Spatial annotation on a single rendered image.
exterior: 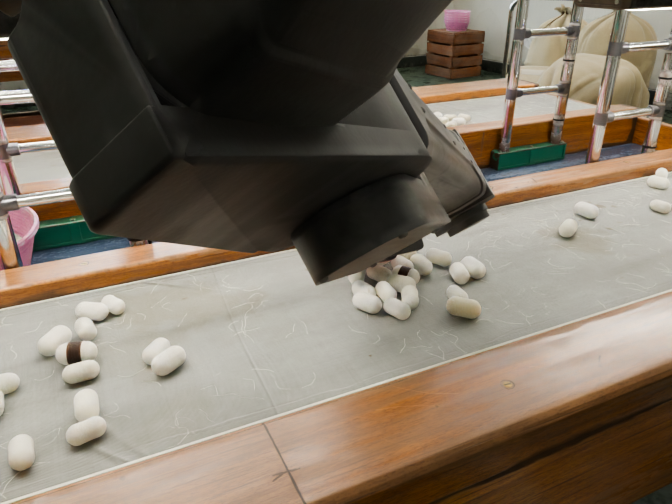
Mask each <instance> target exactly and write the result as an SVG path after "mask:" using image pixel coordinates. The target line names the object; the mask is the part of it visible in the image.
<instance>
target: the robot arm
mask: <svg viewBox="0 0 672 504"><path fill-rule="evenodd" d="M452 1H453V0H0V11H1V12H3V13H5V14H6V15H8V16H11V17H13V16H15V15H17V14H19V13H20V12H21V14H20V17H19V21H18V23H17V25H16V27H15V28H14V30H13V31H12V32H11V34H10V36H9V38H8V48H9V50H10V52H11V55H12V57H13V59H14V61H15V63H16V65H17V67H18V69H19V71H20V73H21V75H22V77H23V79H24V81H25V83H26V85H27V87H28V89H29V91H30V93H31V96H32V98H33V100H34V102H35V104H36V106H37V108H38V110H39V112H40V114H41V116H42V118H43V120H44V122H45V124H46V126H47V128H48V130H49V132H50V134H51V136H52V139H53V141H54V143H55V145H56V147H57V149H58V151H59V153H60V155H61V157H62V159H63V161H64V163H65V165H66V167H67V169H68V171H69V173H70V175H71V177H72V180H71V182H70V184H69V189H70V191H71V193H72V195H73V197H74V199H75V201H76V203H77V205H78V208H79V210H80V212H81V214H82V216H83V218H84V220H85V222H86V224H87V226H88V228H89V230H90V231H91V232H93V233H95V234H101V235H109V236H117V237H125V238H133V239H141V240H149V241H157V242H165V243H173V244H181V245H189V246H197V247H205V248H213V249H221V250H229V251H237V252H245V253H255V252H257V251H258V250H259V251H266V252H273V251H278V250H282V249H286V248H289V247H292V246H295V247H296V249H297V251H298V253H299V255H300V257H301V259H302V261H303V263H304V265H305V266H306V268H307V270H308V272H309V274H310V276H311V278H312V280H313V282H314V284H315V285H316V286H318V285H321V284H324V283H327V282H330V281H334V280H337V279H340V278H343V277H346V276H349V275H352V274H356V273H359V272H361V271H363V270H365V269H367V268H369V267H372V268H373V267H375V266H376V265H377V263H382V262H387V261H391V260H393V259H395V258H396V257H397V255H400V254H405V253H409V252H414V251H419V250H421V249H422V248H423V247H424V243H423V240H422V238H423V237H425V236H427V235H429V234H430V233H432V234H434V233H435V235H436V237H439V236H441V235H443V234H445V233H448V235H449V237H452V236H454V235H456V234H458V233H460V232H462V231H464V230H466V229H468V228H470V227H472V226H474V225H476V224H477V223H479V222H481V221H482V220H484V219H486V218H487V217H489V216H490V214H489V213H488V211H487V209H488V207H487V206H486V204H485V203H486V202H488V201H489V200H491V199H492V198H494V197H495V195H494V193H493V191H492V190H491V188H490V186H489V184H488V183H487V181H486V179H485V177H484V176H483V174H482V172H481V170H480V169H479V167H478V165H477V163H476V162H475V160H474V158H473V156H472V155H471V153H470V151H469V149H468V148H467V146H466V144H465V142H464V141H463V139H462V137H461V135H460V134H459V133H458V131H457V130H456V129H453V130H450V129H447V128H446V125H445V124H443V123H442V122H441V121H440V120H439V119H438V118H437V116H436V115H435V114H434V113H433V112H432V111H431V110H430V109H429V107H428V106H427V105H426V104H425V103H424V102H423V101H422V100H421V98H420V97H419V96H418V95H417V94H416V93H415V92H414V91H413V89H412V86H411V84H410V83H408V84H407V83H406V81H405V80H404V79H403V77H402V76H401V75H400V73H399V72H398V70H397V69H396V68H397V66H398V63H399V62H400V60H401V59H402V58H403V57H404V55H405V54H406V53H407V52H408V51H409V50H410V48H411V47H412V46H413V45H414V44H415V43H416V41H417V40H418V39H419V38H420V37H421V36H422V34H423V33H424V32H425V31H426V30H427V29H428V27H429V26H430V25H431V24H432V23H433V22H434V20H435V19H436V18H437V17H438V16H439V15H440V14H441V13H442V12H443V11H444V10H445V9H446V8H447V6H448V5H449V4H450V3H451V2H452Z"/></svg>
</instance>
